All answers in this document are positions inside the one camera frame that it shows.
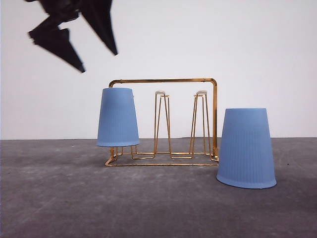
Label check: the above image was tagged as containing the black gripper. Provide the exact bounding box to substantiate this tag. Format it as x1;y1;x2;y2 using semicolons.
25;0;118;73

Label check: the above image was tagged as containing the blue ribbed plastic cup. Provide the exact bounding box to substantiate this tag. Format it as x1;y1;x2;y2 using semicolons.
96;87;140;146
216;108;277;189

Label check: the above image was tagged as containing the gold wire cup rack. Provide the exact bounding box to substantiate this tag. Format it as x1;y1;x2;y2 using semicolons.
105;78;219;167

